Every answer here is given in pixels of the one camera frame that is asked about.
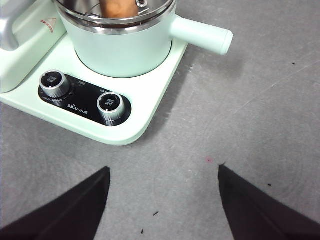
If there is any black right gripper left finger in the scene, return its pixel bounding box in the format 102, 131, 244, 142
0, 166, 112, 240

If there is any silver griddle lid handle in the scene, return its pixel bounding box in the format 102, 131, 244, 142
0, 0, 35, 51

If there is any mint green breakfast machine base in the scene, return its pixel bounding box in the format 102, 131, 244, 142
0, 0, 190, 147

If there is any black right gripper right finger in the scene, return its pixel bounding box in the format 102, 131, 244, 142
217, 163, 320, 240

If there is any mint green steamer pot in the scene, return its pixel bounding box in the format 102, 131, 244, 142
53, 0, 235, 79

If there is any brown potato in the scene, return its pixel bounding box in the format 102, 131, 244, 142
99, 0, 140, 19

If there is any silver control knob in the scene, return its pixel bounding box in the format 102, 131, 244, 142
38, 70, 71, 99
96, 91, 126, 121

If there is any red triangular warning sticker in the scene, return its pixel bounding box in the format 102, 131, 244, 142
39, 17, 57, 34

